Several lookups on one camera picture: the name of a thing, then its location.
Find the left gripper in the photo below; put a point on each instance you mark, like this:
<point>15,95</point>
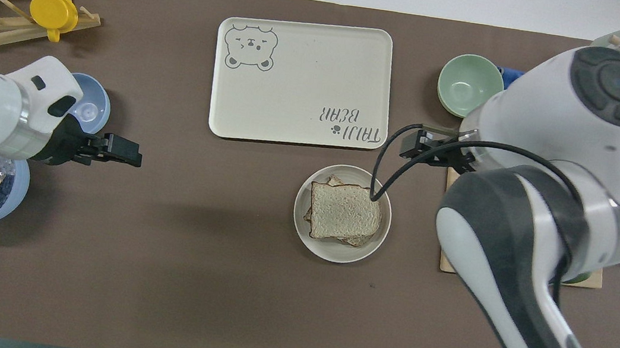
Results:
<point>64,141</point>

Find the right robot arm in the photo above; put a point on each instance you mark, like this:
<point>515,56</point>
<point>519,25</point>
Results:
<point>549,128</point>

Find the white round plate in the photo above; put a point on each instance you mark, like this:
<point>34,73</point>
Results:
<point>335,252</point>

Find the light blue bowl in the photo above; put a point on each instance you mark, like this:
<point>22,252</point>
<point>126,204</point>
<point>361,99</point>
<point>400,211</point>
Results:
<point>94,110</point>

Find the yellow plastic cup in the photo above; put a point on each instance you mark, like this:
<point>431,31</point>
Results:
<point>53,11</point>

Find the cream tray with bear print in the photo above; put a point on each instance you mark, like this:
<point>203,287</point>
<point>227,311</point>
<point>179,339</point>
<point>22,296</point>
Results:
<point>304,77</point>

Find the bread slice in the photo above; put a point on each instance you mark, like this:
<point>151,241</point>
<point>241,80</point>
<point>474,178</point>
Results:
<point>335,180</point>
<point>344,211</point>

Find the green bowl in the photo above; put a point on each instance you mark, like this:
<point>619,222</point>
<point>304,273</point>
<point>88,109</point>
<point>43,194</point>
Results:
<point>468,84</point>

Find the blue cloth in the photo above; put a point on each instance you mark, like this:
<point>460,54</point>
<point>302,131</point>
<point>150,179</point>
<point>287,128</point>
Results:
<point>511,78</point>

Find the green round item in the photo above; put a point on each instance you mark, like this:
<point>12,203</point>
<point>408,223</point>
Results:
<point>579,279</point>

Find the wooden cutting board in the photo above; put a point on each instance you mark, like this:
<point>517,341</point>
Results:
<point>595,280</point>

